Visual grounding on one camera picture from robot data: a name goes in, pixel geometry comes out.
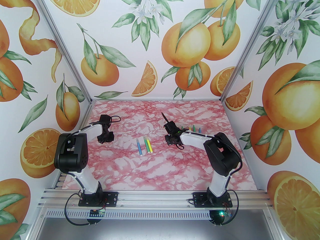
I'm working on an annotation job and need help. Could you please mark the aluminium mounting rails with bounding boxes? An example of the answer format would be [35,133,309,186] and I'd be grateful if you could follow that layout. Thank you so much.
[37,188,273,210]

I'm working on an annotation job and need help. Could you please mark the perforated metal strip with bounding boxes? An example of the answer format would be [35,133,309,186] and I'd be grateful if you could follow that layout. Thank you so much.
[37,210,275,220]

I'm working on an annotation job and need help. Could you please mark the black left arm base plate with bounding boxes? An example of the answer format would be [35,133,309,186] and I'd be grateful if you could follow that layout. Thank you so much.
[78,191,119,207]

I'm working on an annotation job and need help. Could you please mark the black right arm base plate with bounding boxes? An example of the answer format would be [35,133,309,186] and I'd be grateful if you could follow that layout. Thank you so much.
[193,192,233,208]

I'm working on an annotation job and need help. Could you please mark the black left base cable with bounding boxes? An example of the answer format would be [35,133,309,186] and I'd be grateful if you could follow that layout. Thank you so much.
[64,193,100,226]

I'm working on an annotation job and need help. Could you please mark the black base cable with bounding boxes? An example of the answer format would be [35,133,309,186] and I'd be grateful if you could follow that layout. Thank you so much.
[64,193,100,226]
[220,190,240,226]

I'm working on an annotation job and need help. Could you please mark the black round mount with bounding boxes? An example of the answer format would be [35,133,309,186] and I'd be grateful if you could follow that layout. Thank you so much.
[209,210,225,226]

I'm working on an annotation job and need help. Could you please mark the black right base cable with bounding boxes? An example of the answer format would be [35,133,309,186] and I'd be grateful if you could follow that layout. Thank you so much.
[220,190,240,226]

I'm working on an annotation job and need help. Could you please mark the aluminium frame post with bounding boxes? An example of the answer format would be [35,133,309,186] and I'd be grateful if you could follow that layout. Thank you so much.
[32,0,92,102]
[220,0,285,101]

